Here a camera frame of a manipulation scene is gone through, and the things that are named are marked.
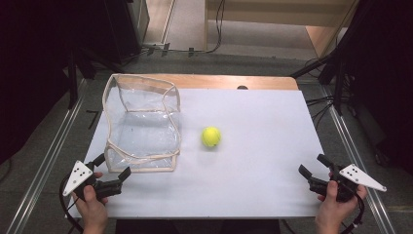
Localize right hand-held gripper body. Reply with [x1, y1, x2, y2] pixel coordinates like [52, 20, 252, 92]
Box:
[308, 163, 388, 203]

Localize white table sheet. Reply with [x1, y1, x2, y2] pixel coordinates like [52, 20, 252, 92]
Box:
[66, 88, 332, 219]

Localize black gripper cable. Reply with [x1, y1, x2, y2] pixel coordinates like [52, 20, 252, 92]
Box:
[58, 173, 86, 234]
[339, 192, 366, 234]

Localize black hanging cable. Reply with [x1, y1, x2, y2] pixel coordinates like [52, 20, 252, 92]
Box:
[205, 0, 227, 55]

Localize yellow tennis ball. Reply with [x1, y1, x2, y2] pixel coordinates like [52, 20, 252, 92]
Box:
[201, 126, 223, 148]

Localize aluminium floor rail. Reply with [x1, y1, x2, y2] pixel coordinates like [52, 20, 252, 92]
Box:
[5, 77, 89, 234]
[319, 85, 397, 234]

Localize clear plastic bag beige trim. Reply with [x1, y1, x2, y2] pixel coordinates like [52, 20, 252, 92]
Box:
[101, 73, 182, 174]

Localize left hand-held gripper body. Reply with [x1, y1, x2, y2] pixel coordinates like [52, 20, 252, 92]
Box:
[62, 160, 125, 201]

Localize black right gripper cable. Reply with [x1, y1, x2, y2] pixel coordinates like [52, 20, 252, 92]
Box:
[339, 192, 366, 234]

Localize person's right hand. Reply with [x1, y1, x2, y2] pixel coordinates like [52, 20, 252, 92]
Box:
[315, 179, 368, 228]

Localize light wooden shelf unit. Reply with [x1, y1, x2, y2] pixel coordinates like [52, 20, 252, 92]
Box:
[204, 0, 361, 59]

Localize black floor cables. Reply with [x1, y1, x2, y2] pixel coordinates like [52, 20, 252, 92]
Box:
[305, 94, 342, 130]

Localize person's left hand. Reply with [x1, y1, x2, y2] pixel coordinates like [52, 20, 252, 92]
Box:
[71, 172, 110, 228]

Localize black cabinet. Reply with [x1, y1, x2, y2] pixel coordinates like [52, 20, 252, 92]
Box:
[76, 0, 151, 65]

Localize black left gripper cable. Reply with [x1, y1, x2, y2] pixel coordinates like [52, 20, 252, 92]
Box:
[58, 173, 86, 234]

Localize black metal stand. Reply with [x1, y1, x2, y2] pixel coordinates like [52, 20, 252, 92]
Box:
[289, 0, 368, 116]

